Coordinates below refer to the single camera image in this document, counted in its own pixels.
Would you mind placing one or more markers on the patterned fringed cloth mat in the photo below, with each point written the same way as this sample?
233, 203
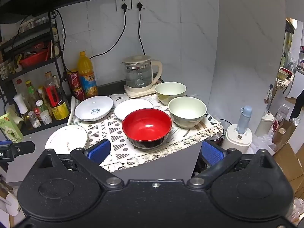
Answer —
114, 133

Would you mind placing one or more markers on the white thermal pot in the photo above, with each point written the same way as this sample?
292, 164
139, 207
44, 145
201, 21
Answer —
264, 123

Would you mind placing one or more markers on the white countertop appliance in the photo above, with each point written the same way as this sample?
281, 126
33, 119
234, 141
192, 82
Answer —
237, 140

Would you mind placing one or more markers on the white plate with thin rim line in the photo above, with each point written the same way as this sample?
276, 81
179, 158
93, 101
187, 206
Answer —
65, 137

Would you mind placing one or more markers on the plain white plate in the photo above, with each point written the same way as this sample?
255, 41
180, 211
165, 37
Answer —
133, 109

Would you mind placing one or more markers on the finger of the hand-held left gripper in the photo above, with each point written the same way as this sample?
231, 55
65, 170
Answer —
25, 148

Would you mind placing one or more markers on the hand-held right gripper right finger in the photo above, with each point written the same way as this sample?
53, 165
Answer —
212, 152

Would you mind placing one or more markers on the glass electric kettle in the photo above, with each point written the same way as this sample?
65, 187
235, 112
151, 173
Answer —
139, 76

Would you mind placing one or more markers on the blue thermos bottle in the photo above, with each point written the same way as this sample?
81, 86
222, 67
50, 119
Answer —
244, 118

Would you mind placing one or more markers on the white wall socket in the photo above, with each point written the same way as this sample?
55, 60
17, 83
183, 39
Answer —
138, 2
123, 3

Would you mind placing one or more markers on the small red label bottle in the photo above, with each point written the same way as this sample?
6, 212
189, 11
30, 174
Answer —
40, 105

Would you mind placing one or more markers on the white seasoning jar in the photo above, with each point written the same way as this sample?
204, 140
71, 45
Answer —
46, 117

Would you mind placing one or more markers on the brown cardboard box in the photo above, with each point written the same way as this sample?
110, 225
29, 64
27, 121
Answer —
283, 130
288, 163

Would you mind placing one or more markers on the large pale green bowl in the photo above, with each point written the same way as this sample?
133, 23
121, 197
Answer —
187, 110

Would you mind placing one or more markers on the green cardboard box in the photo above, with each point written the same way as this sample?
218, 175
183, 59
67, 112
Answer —
10, 125

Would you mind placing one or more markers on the black metal rack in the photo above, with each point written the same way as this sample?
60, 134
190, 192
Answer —
53, 42

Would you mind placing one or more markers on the red plastic basket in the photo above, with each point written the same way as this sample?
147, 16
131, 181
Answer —
33, 59

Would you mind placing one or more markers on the white plate with blue print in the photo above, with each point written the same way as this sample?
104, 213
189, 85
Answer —
93, 109

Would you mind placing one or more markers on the orange juice bottle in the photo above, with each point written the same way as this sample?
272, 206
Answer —
86, 76

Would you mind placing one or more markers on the red and black bowl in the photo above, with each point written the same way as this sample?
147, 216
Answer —
147, 127

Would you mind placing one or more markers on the small glass jar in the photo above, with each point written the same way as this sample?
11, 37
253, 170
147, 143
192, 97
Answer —
33, 120

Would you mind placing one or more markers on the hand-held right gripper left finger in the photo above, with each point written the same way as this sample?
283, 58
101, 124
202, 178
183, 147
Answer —
99, 150

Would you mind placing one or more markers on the small pale green bowl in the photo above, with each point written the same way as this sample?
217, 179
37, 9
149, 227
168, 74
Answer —
170, 91

